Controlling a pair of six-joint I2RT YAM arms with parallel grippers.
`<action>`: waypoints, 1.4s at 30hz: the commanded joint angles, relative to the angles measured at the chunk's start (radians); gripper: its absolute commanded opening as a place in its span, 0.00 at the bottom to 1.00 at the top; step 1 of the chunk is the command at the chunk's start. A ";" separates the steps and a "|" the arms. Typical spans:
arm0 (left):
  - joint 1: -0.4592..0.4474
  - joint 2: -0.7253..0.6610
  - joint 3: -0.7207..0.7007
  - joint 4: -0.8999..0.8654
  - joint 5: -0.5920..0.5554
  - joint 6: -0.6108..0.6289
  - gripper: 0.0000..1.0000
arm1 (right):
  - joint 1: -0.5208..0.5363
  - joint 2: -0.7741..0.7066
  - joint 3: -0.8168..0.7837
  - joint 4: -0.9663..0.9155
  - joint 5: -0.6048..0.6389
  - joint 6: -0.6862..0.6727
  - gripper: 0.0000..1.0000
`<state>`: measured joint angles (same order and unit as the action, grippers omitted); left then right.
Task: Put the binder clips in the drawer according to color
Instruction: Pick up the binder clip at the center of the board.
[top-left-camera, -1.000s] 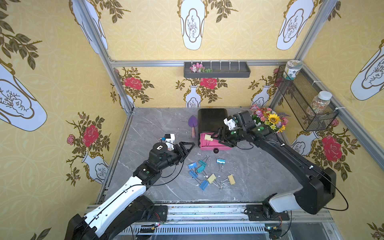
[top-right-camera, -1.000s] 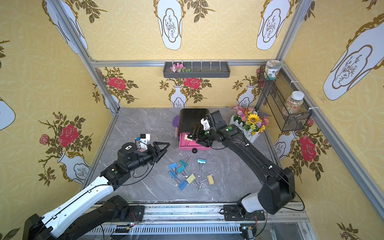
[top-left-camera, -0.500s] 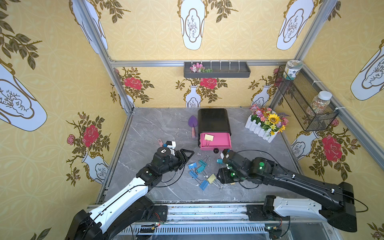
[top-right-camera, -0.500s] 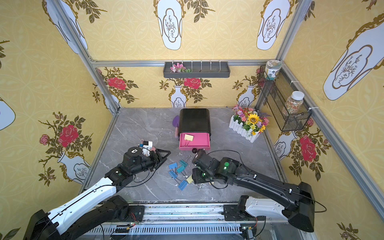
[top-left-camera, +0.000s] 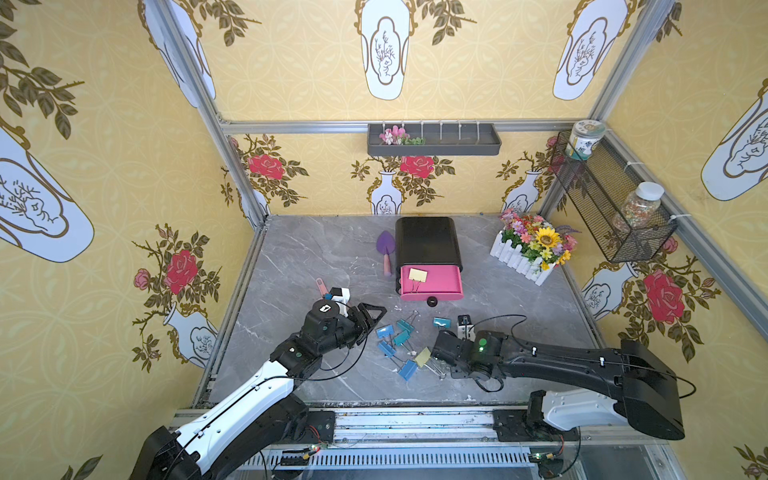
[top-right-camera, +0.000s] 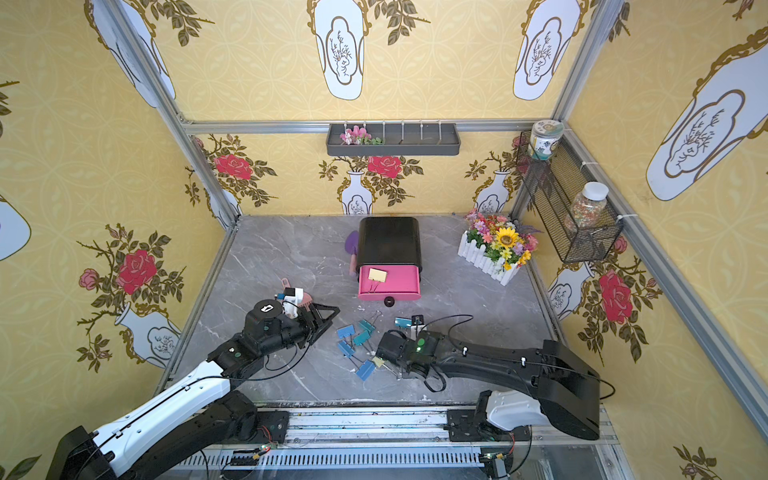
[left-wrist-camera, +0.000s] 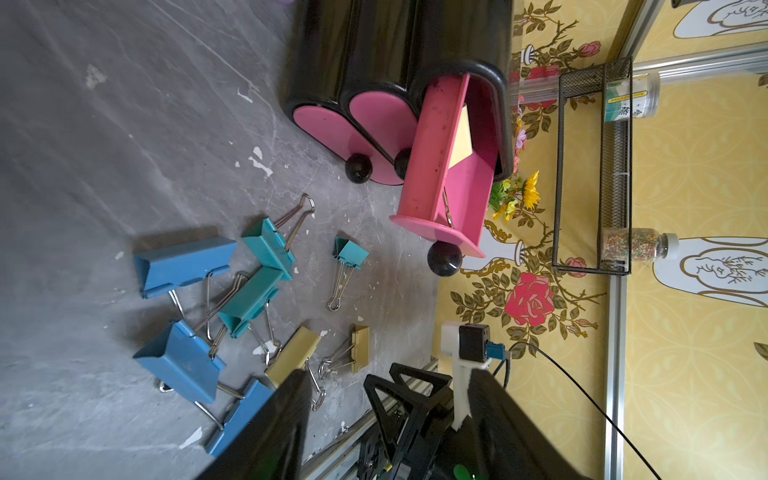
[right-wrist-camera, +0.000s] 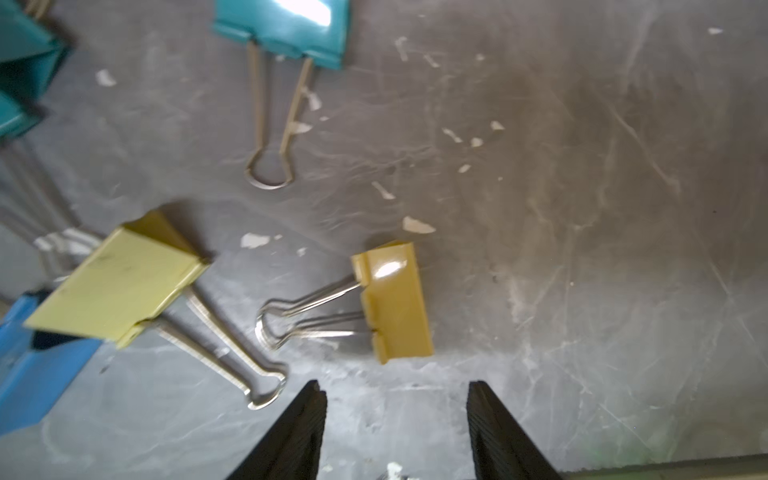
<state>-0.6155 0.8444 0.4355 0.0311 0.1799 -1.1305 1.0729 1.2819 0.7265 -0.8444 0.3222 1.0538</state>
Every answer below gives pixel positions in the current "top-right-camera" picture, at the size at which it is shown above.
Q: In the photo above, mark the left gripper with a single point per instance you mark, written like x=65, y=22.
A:
x=308, y=321

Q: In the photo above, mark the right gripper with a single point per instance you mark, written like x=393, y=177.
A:
x=387, y=349

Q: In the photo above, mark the teal binder clip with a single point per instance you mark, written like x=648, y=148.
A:
x=402, y=322
x=361, y=338
x=367, y=326

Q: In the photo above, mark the black pink drawer cabinet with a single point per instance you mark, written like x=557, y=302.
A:
x=392, y=244

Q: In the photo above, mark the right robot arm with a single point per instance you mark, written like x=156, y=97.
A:
x=537, y=386

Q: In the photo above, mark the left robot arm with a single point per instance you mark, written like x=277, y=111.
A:
x=203, y=408

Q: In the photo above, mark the blue binder clip upper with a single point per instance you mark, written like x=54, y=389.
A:
x=346, y=332

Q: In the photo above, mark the blue binder clip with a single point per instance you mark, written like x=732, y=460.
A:
x=346, y=349
x=346, y=332
x=365, y=370

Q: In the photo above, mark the blue binder clip middle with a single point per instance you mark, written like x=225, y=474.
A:
x=346, y=349

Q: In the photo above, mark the blue binder clip lower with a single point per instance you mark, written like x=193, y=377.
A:
x=365, y=370

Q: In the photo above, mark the purple toy shovel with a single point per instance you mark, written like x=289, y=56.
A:
x=351, y=247

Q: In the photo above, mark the flower planter white fence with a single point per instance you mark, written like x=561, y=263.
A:
x=496, y=245

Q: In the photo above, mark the pink flowers on shelf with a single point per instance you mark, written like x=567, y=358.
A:
x=359, y=136

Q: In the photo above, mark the clear jar white lid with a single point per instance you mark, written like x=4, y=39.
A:
x=587, y=206

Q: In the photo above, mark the jar with green label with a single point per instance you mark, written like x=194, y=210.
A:
x=545, y=138

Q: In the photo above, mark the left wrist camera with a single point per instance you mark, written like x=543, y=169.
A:
x=290, y=310

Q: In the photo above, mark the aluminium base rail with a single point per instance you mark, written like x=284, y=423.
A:
x=358, y=438

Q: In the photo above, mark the grey wall shelf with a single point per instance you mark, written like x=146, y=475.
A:
x=403, y=138

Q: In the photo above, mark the black wire basket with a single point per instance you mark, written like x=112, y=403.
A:
x=550, y=188

